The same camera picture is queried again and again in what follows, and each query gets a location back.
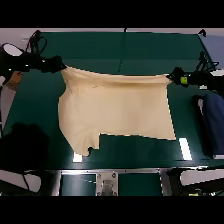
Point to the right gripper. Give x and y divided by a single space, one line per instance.
178 76

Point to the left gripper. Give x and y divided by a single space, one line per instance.
53 64

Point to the cream T-shirt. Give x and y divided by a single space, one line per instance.
116 106

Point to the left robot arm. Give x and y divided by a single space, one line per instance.
20 63

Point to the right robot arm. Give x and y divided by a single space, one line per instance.
206 79

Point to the navy blue garment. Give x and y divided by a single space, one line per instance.
215 123

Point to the black garment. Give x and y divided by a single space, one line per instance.
25 148

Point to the silver frame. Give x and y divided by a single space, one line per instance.
106 181

